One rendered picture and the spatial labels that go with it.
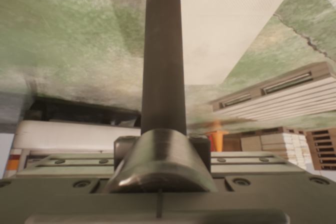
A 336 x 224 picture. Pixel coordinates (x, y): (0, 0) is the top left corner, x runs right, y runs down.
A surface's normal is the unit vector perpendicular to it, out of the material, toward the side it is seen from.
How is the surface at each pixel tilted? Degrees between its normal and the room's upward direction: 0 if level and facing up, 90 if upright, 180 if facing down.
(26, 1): 0
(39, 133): 89
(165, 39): 90
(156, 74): 90
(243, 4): 0
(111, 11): 0
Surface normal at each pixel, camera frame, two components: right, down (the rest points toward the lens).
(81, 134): 0.50, -0.29
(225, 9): 0.01, 0.94
